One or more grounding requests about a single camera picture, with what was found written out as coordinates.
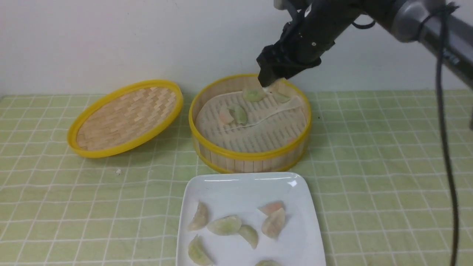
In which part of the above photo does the green dumpling plate bottom edge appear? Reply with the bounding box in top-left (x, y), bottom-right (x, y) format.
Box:
top-left (255, 259), bottom-right (282, 266)

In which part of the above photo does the pink dumpling on plate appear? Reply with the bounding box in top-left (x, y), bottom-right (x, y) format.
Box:
top-left (258, 201), bottom-right (284, 216)

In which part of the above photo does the black cable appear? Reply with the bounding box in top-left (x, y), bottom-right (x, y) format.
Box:
top-left (418, 2), bottom-right (460, 266)

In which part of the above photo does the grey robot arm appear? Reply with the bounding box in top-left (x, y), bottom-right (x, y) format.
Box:
top-left (256, 0), bottom-right (473, 88)

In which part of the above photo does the white square plate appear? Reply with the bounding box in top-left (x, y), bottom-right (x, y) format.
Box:
top-left (176, 172), bottom-right (327, 266)

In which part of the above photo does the white steamer liner paper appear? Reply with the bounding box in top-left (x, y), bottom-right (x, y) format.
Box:
top-left (194, 91), bottom-right (308, 153)

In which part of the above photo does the green dumpling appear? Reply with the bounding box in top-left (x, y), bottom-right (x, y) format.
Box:
top-left (238, 224), bottom-right (259, 250)
top-left (242, 88), bottom-right (266, 102)

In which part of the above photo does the bamboo steamer basket yellow rim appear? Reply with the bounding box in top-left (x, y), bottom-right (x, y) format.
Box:
top-left (188, 74), bottom-right (312, 173)

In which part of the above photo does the woven bamboo steamer lid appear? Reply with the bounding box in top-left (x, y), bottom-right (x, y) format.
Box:
top-left (67, 79), bottom-right (184, 158)

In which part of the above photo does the pink dumpling in steamer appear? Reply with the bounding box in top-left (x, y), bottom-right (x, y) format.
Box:
top-left (218, 107), bottom-right (234, 125)

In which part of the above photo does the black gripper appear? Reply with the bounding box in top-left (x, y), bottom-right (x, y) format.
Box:
top-left (257, 0), bottom-right (362, 88)

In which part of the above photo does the pale dumpling left on plate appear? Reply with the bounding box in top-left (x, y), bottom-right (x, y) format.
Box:
top-left (187, 201), bottom-right (209, 231)

